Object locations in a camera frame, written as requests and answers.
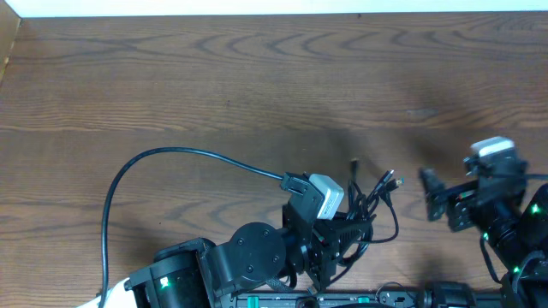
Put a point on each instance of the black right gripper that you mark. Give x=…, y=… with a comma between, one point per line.
x=455, y=205

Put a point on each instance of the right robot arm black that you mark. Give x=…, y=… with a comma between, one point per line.
x=513, y=241

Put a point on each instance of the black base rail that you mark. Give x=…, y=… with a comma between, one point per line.
x=391, y=295

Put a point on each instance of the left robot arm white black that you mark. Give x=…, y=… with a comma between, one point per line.
x=324, y=228

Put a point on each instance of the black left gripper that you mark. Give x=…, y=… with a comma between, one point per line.
x=324, y=255

